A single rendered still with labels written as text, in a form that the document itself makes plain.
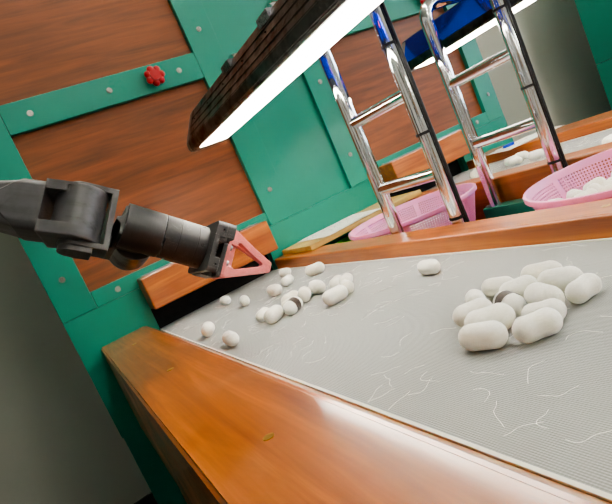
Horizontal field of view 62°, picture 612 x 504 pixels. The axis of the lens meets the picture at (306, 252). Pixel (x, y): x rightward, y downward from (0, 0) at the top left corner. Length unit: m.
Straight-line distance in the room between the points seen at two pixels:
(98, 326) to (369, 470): 0.89
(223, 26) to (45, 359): 1.21
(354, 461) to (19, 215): 0.48
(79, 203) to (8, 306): 1.29
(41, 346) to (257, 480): 1.64
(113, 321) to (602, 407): 0.95
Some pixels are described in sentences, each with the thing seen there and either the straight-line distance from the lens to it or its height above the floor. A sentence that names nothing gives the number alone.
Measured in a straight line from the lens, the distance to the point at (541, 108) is 0.93.
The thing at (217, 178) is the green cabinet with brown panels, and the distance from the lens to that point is 1.20.
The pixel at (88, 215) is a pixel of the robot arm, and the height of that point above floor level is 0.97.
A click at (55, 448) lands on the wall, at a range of 1.98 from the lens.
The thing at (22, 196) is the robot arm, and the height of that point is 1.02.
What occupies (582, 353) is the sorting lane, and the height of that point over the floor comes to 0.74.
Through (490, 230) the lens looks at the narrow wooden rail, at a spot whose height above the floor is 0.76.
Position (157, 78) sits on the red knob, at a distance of 1.19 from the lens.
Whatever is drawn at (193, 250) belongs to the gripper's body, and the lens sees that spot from 0.66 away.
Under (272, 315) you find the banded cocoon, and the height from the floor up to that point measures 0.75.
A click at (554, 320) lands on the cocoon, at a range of 0.39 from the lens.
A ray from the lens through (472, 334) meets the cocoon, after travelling 0.39.
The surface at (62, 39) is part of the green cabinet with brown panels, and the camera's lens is 1.23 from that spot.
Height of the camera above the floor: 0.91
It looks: 7 degrees down
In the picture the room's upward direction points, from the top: 24 degrees counter-clockwise
